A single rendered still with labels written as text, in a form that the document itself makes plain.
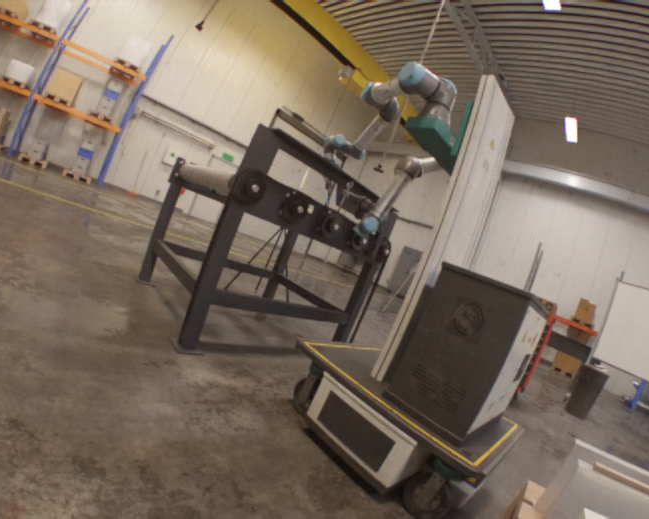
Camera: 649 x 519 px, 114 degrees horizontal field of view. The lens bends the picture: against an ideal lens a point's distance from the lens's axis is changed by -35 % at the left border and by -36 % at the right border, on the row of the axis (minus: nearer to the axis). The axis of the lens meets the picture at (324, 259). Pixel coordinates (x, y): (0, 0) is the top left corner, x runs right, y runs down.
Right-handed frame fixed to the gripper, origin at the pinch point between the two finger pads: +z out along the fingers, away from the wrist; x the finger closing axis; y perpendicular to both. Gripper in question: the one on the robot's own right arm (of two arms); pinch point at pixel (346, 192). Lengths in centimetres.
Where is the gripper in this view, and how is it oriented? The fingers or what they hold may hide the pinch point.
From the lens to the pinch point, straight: 190.8
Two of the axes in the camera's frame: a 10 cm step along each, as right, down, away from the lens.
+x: -7.1, 0.1, -7.0
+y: 3.7, -8.4, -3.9
